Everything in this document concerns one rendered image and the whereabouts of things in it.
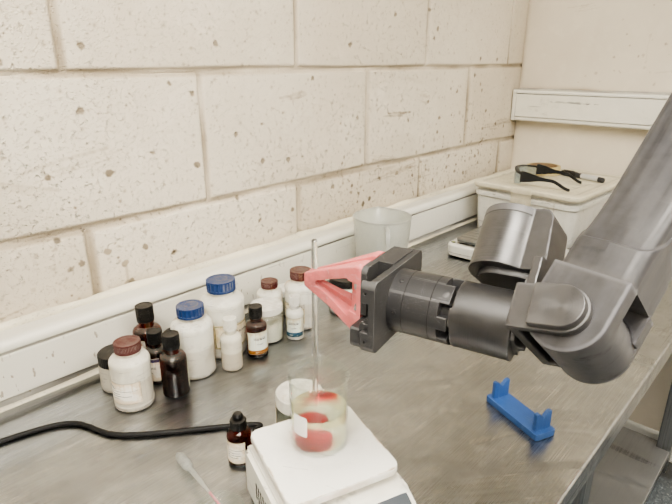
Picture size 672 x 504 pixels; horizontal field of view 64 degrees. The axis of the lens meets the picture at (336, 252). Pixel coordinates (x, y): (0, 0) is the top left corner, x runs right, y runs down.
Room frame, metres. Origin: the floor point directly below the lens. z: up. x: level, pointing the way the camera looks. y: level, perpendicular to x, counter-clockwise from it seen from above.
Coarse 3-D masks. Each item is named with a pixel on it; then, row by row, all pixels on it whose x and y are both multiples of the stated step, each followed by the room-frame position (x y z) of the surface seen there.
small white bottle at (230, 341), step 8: (224, 320) 0.75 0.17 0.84; (232, 320) 0.75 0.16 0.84; (224, 328) 0.75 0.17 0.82; (232, 328) 0.75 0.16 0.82; (224, 336) 0.75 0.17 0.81; (232, 336) 0.75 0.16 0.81; (240, 336) 0.76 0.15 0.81; (224, 344) 0.74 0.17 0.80; (232, 344) 0.74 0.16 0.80; (240, 344) 0.75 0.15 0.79; (224, 352) 0.74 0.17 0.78; (232, 352) 0.74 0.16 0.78; (240, 352) 0.75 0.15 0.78; (224, 360) 0.74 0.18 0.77; (232, 360) 0.74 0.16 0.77; (240, 360) 0.75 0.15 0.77; (224, 368) 0.74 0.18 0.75; (232, 368) 0.74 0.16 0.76; (240, 368) 0.75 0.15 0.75
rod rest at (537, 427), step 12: (504, 384) 0.66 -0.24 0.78; (492, 396) 0.66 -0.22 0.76; (504, 396) 0.66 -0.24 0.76; (504, 408) 0.63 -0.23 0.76; (516, 408) 0.63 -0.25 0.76; (528, 408) 0.63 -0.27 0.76; (516, 420) 0.61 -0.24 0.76; (528, 420) 0.60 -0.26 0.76; (540, 420) 0.58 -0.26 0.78; (528, 432) 0.59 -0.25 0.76; (540, 432) 0.58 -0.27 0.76; (552, 432) 0.58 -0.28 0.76
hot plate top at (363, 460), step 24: (264, 432) 0.48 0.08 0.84; (288, 432) 0.48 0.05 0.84; (360, 432) 0.48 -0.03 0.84; (264, 456) 0.44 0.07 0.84; (288, 456) 0.44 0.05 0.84; (336, 456) 0.44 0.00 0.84; (360, 456) 0.44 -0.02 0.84; (384, 456) 0.44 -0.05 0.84; (288, 480) 0.41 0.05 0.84; (312, 480) 0.41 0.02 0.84; (336, 480) 0.41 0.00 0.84; (360, 480) 0.41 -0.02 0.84
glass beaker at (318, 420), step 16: (304, 368) 0.49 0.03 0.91; (320, 368) 0.50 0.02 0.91; (336, 368) 0.49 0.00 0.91; (304, 384) 0.49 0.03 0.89; (320, 384) 0.50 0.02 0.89; (336, 384) 0.49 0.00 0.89; (304, 400) 0.44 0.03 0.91; (320, 400) 0.44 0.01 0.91; (336, 400) 0.45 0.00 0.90; (304, 416) 0.44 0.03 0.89; (320, 416) 0.44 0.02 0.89; (336, 416) 0.45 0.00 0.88; (304, 432) 0.44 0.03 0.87; (320, 432) 0.44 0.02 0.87; (336, 432) 0.45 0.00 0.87; (304, 448) 0.44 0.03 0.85; (320, 448) 0.44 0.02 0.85; (336, 448) 0.45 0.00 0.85
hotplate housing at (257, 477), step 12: (252, 456) 0.47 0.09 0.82; (252, 468) 0.46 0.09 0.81; (264, 468) 0.45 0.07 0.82; (252, 480) 0.46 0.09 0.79; (264, 480) 0.43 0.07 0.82; (384, 480) 0.43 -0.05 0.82; (396, 480) 0.43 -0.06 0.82; (252, 492) 0.46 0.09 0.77; (264, 492) 0.42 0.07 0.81; (276, 492) 0.41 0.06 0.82; (360, 492) 0.41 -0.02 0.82; (372, 492) 0.41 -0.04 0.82; (384, 492) 0.42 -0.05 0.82; (396, 492) 0.42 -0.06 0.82; (408, 492) 0.42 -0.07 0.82
